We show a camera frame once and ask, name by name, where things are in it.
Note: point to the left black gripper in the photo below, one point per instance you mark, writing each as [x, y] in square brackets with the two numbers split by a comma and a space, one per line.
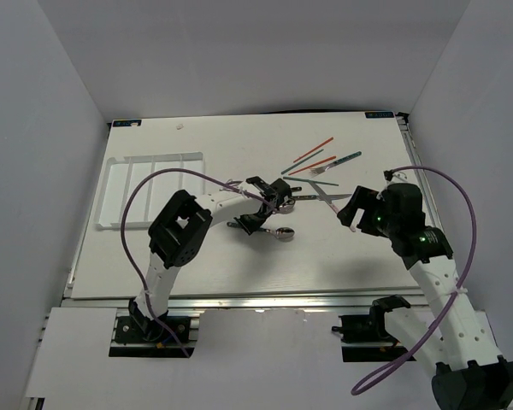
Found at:
[249, 228]

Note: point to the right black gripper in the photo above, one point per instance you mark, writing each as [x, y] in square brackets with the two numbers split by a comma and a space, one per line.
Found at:
[362, 198]

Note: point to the green handled spoon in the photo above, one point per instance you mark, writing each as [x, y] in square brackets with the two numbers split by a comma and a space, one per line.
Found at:
[281, 233]

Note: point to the pink handled knife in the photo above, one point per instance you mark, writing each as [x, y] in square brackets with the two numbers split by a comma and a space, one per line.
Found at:
[325, 197]

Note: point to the pink handled spoon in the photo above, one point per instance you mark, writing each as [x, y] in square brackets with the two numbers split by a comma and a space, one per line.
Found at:
[286, 207]

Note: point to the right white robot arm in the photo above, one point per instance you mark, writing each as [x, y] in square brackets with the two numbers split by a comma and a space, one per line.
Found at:
[466, 367]

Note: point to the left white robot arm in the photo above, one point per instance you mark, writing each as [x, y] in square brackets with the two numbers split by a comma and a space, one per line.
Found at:
[177, 235]

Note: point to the lower green chopstick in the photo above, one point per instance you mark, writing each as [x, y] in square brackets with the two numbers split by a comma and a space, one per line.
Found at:
[308, 181]

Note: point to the short orange chopstick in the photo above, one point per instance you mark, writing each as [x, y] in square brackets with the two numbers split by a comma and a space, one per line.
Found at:
[316, 164]

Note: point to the long orange chopstick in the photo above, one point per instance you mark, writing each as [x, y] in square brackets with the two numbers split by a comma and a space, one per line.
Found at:
[311, 151]

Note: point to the right blue corner label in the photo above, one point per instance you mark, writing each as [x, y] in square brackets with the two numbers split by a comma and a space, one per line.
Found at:
[379, 114]

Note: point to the white utensil tray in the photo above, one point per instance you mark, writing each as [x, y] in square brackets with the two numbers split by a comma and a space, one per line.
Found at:
[123, 174]

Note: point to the green handled fork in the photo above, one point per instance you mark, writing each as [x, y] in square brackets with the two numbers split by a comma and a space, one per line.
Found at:
[322, 169]

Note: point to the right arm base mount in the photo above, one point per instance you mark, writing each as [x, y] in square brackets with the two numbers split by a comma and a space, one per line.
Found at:
[361, 343]

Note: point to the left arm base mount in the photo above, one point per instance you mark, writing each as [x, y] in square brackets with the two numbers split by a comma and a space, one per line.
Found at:
[129, 341]

